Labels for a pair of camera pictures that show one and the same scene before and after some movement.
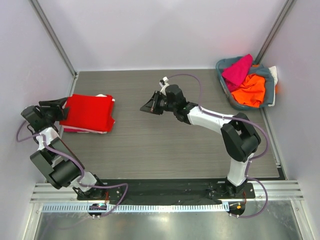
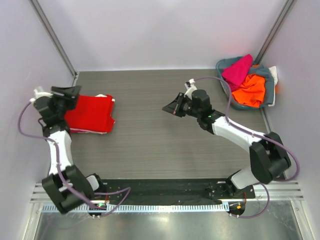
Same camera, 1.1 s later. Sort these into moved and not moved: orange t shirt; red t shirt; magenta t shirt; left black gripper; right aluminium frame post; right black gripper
Moved: right black gripper; left black gripper
Not moved: right aluminium frame post; magenta t shirt; orange t shirt; red t shirt
